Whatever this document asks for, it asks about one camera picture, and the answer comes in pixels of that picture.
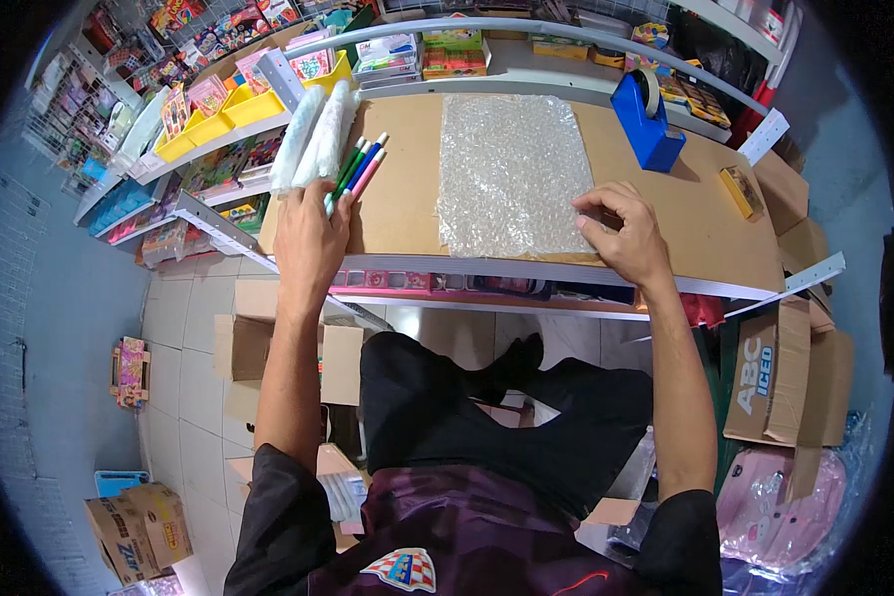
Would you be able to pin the person's right hand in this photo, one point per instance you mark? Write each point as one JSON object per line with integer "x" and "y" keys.
{"x": 629, "y": 238}

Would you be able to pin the person's left hand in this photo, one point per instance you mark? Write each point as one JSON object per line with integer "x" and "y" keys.
{"x": 305, "y": 246}

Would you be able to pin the pink marker pen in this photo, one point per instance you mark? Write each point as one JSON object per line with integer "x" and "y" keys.
{"x": 365, "y": 177}

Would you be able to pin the green marker pen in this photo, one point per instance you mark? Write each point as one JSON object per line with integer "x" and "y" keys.
{"x": 351, "y": 158}
{"x": 356, "y": 165}

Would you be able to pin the blue marker pen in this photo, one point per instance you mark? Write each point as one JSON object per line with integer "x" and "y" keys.
{"x": 369, "y": 158}

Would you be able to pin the clear bubble wrap sheet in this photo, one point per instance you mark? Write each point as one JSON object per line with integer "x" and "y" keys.
{"x": 510, "y": 171}

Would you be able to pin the brown cardboard table cover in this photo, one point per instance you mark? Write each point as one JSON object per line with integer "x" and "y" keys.
{"x": 398, "y": 216}

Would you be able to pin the red cloth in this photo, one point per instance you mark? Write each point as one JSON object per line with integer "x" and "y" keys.
{"x": 702, "y": 309}

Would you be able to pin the white foam wrap roll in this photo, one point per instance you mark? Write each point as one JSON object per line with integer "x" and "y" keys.
{"x": 296, "y": 141}
{"x": 329, "y": 134}

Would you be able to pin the blue tape dispenser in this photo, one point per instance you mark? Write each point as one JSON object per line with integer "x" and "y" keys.
{"x": 644, "y": 134}

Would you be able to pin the open cardboard box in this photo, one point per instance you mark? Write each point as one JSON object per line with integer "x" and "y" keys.
{"x": 246, "y": 343}

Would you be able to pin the small yellow box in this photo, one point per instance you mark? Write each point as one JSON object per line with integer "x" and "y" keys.
{"x": 741, "y": 192}

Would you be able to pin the clear tape roll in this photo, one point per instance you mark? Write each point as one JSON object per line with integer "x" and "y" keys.
{"x": 649, "y": 91}

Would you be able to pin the stack of plain cardboard boxes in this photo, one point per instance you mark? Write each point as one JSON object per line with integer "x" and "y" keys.
{"x": 786, "y": 201}

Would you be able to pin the shelf rack with toys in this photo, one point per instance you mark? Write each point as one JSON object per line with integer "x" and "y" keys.
{"x": 194, "y": 112}

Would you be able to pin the printed brown cardboard box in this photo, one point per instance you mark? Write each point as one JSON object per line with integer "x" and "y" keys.
{"x": 771, "y": 372}

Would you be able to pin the person's legs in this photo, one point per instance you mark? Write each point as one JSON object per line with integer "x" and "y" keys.
{"x": 432, "y": 402}

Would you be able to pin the black plastic bag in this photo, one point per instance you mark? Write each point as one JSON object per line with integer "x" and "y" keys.
{"x": 715, "y": 52}

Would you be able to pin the wooden framed toy pack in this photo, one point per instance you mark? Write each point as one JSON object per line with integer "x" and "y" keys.
{"x": 130, "y": 372}

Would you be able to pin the cardboard box with papers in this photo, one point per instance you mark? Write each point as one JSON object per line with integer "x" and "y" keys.
{"x": 343, "y": 484}

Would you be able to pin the grey shelf with stationery boxes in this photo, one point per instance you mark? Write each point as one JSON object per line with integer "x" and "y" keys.
{"x": 454, "y": 56}

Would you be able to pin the flat cardboard piece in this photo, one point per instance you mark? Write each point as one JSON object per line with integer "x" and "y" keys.
{"x": 615, "y": 514}

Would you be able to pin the blue plastic crate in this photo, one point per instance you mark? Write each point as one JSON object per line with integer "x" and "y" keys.
{"x": 119, "y": 480}

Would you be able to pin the pink backpack in plastic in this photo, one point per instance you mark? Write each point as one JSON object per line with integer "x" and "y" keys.
{"x": 778, "y": 506}

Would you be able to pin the person's body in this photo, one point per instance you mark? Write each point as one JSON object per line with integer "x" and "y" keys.
{"x": 454, "y": 536}

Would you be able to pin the yellow printed cardboard box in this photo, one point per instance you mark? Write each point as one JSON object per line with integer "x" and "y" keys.
{"x": 138, "y": 533}

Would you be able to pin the white wall shelf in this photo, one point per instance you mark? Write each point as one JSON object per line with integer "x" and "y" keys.
{"x": 745, "y": 22}

